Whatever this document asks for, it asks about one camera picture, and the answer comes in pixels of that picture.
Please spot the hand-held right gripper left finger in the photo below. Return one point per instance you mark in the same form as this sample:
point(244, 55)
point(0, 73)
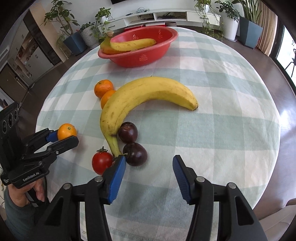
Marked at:
point(116, 178)

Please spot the person's left forearm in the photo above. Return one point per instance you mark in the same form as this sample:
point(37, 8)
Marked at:
point(16, 220)

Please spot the black metal chair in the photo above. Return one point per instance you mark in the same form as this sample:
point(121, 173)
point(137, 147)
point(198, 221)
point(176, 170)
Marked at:
point(292, 62)

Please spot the small yellow banana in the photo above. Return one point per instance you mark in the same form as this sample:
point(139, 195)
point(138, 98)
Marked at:
point(134, 44)

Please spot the red plastic colander basin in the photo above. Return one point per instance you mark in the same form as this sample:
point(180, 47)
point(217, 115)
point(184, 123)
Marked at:
point(143, 58)

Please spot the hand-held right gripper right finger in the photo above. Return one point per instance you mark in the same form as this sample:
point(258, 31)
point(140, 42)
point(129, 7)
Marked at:
point(182, 178)

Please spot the small grey pot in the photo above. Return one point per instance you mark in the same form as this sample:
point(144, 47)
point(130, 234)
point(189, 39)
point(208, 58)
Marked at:
point(171, 23)

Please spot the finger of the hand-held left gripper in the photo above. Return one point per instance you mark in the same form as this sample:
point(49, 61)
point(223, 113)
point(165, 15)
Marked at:
point(49, 136)
point(67, 142)

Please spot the orange mandarin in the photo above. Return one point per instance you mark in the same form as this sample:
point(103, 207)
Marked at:
point(106, 98)
point(104, 87)

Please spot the beige curtain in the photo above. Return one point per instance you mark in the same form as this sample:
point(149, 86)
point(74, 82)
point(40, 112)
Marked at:
point(268, 34)

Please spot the black set-top box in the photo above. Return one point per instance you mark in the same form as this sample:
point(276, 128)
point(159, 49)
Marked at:
point(168, 16)

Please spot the person's left hand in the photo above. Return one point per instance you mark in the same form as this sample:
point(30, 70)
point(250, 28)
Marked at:
point(20, 195)

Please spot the red tomato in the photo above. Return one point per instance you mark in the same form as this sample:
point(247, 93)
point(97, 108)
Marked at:
point(101, 161)

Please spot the tall plant in dark pot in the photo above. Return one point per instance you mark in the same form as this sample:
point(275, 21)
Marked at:
point(75, 44)

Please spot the bushy plant in white pot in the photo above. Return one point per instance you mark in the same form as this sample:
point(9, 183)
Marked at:
point(230, 27)

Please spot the large-leaf plant in blue pot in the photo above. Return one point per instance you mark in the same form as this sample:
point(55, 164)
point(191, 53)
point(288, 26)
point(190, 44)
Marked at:
point(249, 32)

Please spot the green white checked tablecloth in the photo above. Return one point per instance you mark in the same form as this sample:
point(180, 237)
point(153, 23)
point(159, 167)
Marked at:
point(208, 139)

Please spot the dark purple plum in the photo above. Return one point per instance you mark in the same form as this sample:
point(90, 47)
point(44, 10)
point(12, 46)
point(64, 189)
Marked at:
point(128, 132)
point(135, 154)

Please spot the smooth round orange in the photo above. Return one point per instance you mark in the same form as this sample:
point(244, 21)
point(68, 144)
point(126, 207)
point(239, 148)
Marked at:
point(67, 131)

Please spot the trailing pothos in white pot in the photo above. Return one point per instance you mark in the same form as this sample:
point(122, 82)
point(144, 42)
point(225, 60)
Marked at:
point(203, 7)
point(103, 14)

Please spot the wall cabinet with white doors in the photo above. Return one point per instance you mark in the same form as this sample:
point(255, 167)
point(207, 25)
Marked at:
point(39, 58)

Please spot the plant in white ribbed pot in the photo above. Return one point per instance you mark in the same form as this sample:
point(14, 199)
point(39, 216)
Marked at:
point(89, 36)

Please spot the beige chair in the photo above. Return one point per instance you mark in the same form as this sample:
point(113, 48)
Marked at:
point(277, 220)

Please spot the white television cabinet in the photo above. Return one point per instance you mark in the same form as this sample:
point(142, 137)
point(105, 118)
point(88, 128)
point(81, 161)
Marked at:
point(196, 16)

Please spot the large yellow banana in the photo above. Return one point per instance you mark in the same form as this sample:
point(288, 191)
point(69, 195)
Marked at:
point(150, 90)

